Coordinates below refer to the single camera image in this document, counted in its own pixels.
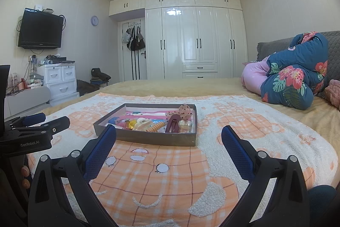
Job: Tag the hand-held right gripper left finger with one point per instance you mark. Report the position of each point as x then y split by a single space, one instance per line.
99 152

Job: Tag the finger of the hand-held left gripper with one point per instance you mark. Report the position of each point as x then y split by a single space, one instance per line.
34 118
54 127

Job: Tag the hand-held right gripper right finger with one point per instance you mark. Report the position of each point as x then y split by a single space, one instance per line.
237 154

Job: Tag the pink hair clip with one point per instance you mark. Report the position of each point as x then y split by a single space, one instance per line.
122 122

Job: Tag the brown cardboard box tray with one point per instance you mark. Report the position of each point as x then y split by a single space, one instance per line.
148 139

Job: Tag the cream claw hair clip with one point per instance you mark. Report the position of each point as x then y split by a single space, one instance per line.
142 123

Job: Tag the clear pearl claw clip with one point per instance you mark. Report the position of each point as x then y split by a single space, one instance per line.
186 126

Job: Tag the maroon snap hair clip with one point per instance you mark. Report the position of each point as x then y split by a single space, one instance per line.
172 124

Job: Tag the yellow hair clip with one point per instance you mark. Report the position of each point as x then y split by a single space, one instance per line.
130 124

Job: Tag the white drawer cabinet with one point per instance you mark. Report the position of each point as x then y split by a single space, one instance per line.
61 83

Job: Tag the pink printed sheet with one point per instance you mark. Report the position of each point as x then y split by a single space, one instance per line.
148 112

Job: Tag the orange plaid blanket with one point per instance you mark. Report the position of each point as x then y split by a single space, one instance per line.
172 168

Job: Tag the pile of dark clothes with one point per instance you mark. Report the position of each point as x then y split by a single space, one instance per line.
99 75

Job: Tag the pink pillow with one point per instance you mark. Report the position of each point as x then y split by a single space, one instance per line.
253 75

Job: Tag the beige bedspread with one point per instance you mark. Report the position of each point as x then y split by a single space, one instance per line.
186 86

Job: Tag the white door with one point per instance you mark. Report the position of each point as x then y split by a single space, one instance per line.
124 64

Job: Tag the floral blue quilt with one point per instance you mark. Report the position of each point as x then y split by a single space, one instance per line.
292 75

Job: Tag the dark teal cloth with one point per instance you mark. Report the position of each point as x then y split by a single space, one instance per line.
322 205

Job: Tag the white router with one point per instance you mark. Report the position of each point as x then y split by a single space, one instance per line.
38 7

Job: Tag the pink fuzzy cloth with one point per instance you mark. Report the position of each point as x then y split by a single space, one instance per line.
334 94

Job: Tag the hanging bags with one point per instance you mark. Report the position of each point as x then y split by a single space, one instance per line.
134 40

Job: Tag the white wardrobe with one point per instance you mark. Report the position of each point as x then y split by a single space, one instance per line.
191 38

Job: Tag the black wall television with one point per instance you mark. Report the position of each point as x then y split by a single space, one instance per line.
41 30

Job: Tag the round wall clock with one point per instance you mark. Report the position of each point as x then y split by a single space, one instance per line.
94 20

